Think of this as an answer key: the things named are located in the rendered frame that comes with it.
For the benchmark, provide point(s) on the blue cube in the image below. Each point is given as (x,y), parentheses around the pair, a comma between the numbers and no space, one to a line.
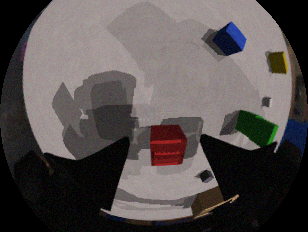
(230,39)

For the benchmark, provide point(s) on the red block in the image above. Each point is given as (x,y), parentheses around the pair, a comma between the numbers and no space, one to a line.
(167,145)

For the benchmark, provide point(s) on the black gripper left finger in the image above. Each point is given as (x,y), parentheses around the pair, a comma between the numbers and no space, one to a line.
(96,175)

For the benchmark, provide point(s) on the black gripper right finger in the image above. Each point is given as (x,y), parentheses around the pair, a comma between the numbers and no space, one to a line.
(233,166)

